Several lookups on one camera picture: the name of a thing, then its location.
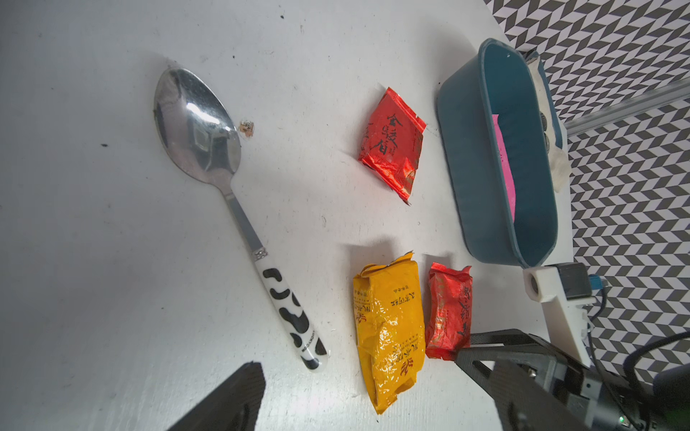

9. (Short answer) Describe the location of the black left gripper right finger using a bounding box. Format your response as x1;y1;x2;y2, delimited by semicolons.
489;360;588;430

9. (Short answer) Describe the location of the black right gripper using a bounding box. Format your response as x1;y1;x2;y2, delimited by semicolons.
455;330;647;430

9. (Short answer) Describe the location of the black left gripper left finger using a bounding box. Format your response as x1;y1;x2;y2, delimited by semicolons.
169;362;266;431

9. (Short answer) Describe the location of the red tea bag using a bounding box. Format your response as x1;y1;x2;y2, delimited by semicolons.
358;88;427;203
426;262;474;361

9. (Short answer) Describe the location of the yellow tea bag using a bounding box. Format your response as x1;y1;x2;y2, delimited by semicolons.
353;251;426;415

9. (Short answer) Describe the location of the pink tea bag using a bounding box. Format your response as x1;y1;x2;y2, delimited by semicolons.
492;114;517;220

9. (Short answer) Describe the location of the cow pattern handled spoon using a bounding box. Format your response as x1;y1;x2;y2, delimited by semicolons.
154;68;329;371

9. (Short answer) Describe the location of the teal plastic storage box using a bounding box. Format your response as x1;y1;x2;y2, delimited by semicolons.
436;39;558;269

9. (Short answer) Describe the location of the beige cloth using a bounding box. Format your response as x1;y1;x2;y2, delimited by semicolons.
526;50;571;193

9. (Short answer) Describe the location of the aluminium corner post right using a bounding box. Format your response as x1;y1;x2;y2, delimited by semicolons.
564;78;690;136

